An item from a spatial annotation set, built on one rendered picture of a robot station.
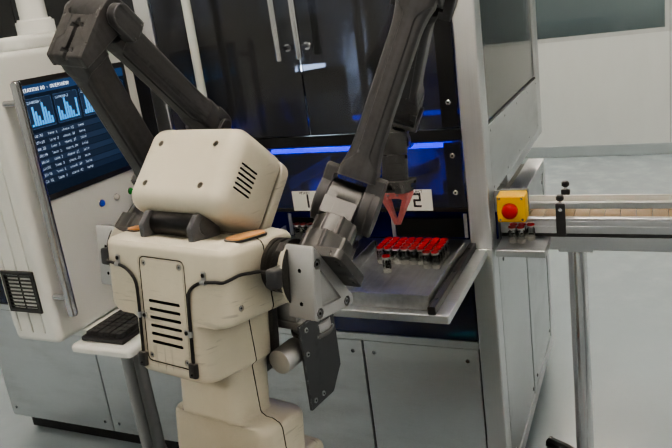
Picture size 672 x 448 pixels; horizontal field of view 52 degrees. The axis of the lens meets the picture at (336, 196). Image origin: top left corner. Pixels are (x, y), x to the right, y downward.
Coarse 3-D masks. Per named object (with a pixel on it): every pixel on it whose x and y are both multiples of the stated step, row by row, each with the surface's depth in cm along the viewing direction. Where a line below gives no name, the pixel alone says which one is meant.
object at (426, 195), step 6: (414, 192) 187; (420, 192) 186; (426, 192) 185; (414, 198) 187; (426, 198) 186; (420, 204) 187; (426, 204) 186; (432, 204) 186; (408, 210) 189; (414, 210) 188; (420, 210) 188; (426, 210) 187; (432, 210) 186
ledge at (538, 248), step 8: (504, 240) 188; (536, 240) 185; (544, 240) 184; (496, 248) 183; (504, 248) 183; (512, 248) 182; (520, 248) 181; (528, 248) 180; (536, 248) 180; (544, 248) 179; (496, 256) 183; (504, 256) 182; (512, 256) 181; (520, 256) 180; (528, 256) 179; (536, 256) 178; (544, 256) 178
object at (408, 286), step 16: (368, 256) 188; (448, 256) 182; (368, 272) 178; (400, 272) 175; (416, 272) 174; (432, 272) 173; (448, 272) 167; (352, 288) 170; (368, 288) 168; (384, 288) 167; (400, 288) 166; (416, 288) 164; (432, 288) 155; (352, 304) 160; (368, 304) 159; (384, 304) 157; (400, 304) 155; (416, 304) 154
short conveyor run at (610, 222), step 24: (528, 216) 189; (552, 216) 187; (576, 216) 184; (600, 216) 182; (624, 216) 179; (648, 216) 177; (552, 240) 186; (576, 240) 184; (600, 240) 181; (624, 240) 179; (648, 240) 176
